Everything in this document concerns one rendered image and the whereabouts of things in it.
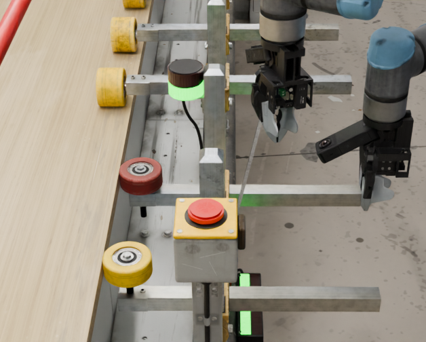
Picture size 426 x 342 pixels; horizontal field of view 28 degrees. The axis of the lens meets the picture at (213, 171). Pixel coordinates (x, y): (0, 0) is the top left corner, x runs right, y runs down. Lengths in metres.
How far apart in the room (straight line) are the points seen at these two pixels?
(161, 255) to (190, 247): 0.90
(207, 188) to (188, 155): 0.91
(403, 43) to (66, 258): 0.65
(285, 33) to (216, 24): 0.30
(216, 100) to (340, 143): 0.25
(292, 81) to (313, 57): 2.58
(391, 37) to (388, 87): 0.08
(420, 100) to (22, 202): 2.43
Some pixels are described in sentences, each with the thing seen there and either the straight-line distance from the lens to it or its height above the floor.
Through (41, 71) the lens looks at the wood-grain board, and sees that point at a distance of 1.96.
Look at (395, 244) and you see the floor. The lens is 2.88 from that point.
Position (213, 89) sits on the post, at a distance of 1.42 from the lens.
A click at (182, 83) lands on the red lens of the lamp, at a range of 1.41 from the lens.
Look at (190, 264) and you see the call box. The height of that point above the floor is 1.18.
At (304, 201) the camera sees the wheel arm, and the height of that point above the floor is 0.84.
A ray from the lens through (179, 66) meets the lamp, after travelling 1.42.
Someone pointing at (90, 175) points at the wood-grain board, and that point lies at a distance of 1.59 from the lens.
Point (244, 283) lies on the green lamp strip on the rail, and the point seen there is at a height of 0.70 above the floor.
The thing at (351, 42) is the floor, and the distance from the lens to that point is 4.14.
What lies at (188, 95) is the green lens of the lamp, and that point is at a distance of 1.42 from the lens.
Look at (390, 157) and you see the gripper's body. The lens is 1.55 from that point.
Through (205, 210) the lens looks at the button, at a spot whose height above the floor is 1.23.
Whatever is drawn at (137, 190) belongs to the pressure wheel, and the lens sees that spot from 1.57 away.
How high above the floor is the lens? 1.80
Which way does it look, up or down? 35 degrees down
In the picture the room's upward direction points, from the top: 1 degrees counter-clockwise
